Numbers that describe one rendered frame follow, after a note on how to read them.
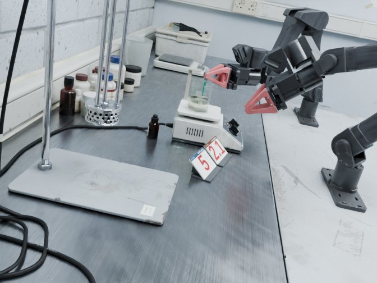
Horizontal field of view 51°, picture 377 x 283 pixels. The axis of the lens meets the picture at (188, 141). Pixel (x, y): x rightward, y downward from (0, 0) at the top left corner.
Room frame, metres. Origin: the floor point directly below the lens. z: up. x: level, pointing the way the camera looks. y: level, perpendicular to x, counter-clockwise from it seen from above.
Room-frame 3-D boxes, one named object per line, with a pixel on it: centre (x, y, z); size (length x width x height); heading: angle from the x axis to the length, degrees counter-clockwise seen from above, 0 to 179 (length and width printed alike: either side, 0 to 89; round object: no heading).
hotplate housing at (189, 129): (1.06, -0.04, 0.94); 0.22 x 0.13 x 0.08; 89
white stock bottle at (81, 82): (1.14, 0.35, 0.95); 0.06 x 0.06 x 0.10
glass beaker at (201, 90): (1.05, -0.01, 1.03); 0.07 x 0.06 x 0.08; 51
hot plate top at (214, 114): (1.06, -0.01, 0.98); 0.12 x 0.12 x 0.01; 89
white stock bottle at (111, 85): (1.15, 0.28, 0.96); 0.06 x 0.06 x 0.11
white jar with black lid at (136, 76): (1.49, 0.26, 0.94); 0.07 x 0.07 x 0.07
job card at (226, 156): (0.95, -0.08, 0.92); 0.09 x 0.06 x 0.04; 162
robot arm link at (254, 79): (1.35, -0.17, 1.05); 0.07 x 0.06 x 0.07; 119
